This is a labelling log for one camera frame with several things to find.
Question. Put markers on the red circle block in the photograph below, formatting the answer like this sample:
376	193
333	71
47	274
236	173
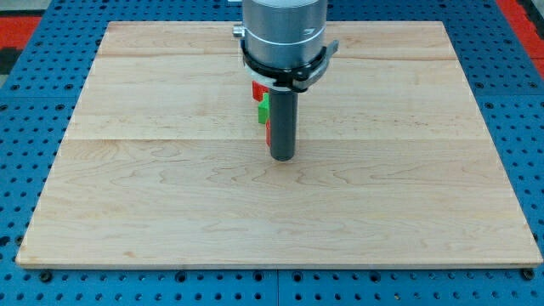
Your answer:
267	133

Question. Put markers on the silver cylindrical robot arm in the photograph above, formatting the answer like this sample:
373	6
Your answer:
282	34

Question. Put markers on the green block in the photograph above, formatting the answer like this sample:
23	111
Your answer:
263	109

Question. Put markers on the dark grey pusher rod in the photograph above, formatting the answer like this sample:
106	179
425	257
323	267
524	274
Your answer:
283	110

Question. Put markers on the red block upper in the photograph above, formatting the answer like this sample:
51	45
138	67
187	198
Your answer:
258	91

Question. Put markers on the light wooden board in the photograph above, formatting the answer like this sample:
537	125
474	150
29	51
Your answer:
164	163

